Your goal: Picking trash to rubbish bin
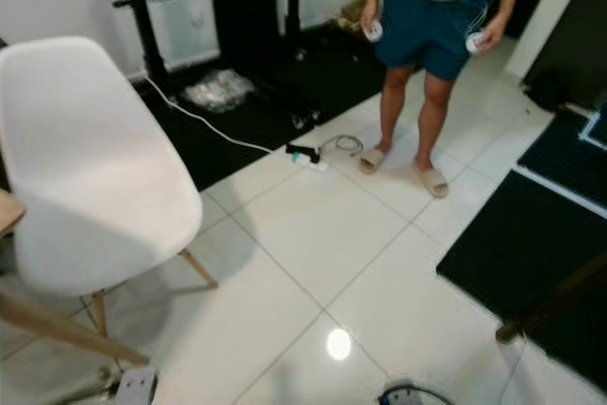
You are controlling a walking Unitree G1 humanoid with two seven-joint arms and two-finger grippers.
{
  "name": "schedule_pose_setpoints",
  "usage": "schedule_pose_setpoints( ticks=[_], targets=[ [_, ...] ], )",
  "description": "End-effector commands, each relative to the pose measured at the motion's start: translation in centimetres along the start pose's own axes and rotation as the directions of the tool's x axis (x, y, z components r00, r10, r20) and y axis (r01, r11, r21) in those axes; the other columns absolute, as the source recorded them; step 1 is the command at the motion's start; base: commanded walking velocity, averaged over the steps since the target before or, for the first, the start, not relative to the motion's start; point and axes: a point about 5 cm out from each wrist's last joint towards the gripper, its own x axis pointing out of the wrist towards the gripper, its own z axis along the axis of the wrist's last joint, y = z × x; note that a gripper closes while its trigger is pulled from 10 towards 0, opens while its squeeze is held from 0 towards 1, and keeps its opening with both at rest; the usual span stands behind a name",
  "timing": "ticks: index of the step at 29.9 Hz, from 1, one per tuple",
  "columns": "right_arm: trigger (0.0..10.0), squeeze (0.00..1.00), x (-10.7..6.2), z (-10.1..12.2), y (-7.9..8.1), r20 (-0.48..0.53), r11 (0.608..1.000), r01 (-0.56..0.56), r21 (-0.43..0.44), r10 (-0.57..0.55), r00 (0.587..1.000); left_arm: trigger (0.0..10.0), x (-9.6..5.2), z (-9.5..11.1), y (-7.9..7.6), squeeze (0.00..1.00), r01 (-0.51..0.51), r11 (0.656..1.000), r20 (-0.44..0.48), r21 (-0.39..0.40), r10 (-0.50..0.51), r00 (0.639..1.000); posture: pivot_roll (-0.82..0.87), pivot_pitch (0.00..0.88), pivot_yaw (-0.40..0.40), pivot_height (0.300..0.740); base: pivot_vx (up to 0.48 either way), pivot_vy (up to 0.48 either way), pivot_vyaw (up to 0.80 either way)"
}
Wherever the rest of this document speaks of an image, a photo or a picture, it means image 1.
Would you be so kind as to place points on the blue mat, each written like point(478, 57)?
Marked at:
point(598, 128)

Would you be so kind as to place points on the person's left hand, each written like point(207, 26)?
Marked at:
point(499, 29)

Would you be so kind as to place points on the small open cardboard box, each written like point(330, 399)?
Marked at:
point(353, 12)

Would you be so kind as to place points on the clear crumpled plastic bag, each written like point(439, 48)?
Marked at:
point(218, 90)

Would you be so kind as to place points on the thick black rack post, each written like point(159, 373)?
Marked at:
point(144, 21)

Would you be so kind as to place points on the black cabinet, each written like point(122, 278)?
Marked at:
point(574, 26)

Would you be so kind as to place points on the dark wooden furniture leg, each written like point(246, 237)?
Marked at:
point(555, 305)

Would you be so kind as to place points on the black floor mat under rack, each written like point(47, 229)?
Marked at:
point(327, 73)

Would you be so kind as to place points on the beige slipper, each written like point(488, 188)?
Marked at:
point(432, 181)
point(372, 160)

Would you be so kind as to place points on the person's right hand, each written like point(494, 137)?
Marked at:
point(372, 10)

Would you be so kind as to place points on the white power strip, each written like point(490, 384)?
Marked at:
point(308, 156)

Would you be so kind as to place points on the white round hand controller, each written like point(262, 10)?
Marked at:
point(374, 31)
point(476, 43)

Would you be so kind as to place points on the black mat with white edge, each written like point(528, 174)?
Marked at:
point(564, 158)

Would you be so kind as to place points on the large black foam floor mat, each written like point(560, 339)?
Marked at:
point(522, 253)

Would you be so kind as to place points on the person in teal shorts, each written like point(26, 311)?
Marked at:
point(432, 26)

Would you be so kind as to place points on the black flat panel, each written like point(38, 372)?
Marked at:
point(247, 24)

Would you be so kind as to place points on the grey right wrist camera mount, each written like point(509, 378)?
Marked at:
point(413, 397)

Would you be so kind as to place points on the white plastic shell chair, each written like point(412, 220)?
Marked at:
point(95, 168)

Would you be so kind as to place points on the slanted wooden table leg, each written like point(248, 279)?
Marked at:
point(66, 327)

